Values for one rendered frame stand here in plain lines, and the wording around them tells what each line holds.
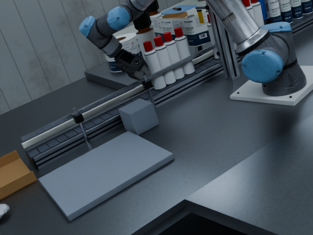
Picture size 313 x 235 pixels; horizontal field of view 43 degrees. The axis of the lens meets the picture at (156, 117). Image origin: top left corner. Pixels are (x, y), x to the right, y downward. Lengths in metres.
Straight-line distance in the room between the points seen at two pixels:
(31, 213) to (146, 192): 0.35
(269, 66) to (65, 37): 3.04
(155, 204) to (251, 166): 0.28
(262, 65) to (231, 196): 0.43
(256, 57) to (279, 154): 0.30
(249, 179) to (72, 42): 3.24
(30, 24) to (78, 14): 0.52
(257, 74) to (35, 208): 0.79
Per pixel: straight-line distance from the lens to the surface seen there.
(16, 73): 3.84
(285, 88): 1.42
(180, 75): 1.72
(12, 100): 3.85
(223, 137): 1.27
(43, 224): 1.19
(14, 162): 1.65
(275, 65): 1.24
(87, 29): 1.51
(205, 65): 1.82
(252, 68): 1.26
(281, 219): 0.93
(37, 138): 1.56
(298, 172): 1.06
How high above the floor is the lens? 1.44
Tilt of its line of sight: 23 degrees down
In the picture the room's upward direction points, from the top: 18 degrees counter-clockwise
